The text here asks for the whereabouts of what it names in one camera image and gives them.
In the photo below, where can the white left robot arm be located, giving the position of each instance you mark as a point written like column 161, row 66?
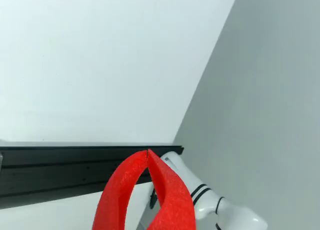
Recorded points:
column 185, row 172

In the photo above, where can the black aluminium rail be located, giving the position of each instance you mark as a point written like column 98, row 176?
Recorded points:
column 50, row 170

